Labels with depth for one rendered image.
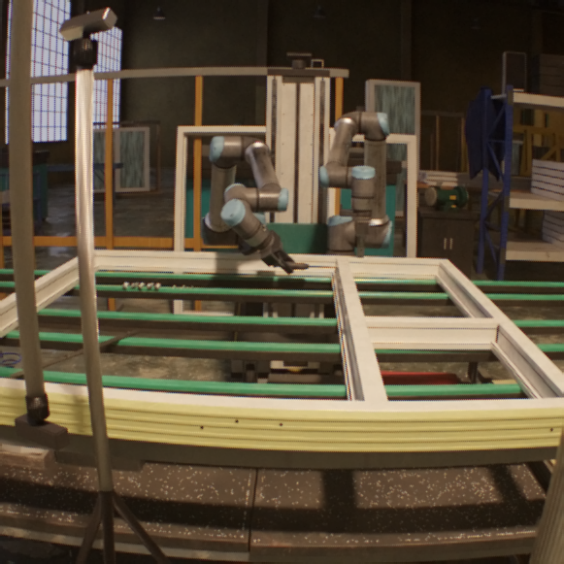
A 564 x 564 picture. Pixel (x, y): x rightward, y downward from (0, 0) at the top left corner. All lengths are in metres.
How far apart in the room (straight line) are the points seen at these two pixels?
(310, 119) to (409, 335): 1.99
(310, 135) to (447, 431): 2.53
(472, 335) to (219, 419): 0.84
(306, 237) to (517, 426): 2.41
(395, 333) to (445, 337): 0.14
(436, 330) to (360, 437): 0.64
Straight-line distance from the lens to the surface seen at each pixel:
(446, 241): 5.99
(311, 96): 3.46
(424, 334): 1.69
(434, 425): 1.14
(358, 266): 2.49
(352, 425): 1.11
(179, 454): 1.20
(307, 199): 3.47
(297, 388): 1.39
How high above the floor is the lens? 1.41
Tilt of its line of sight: 12 degrees down
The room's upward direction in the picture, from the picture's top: 1 degrees clockwise
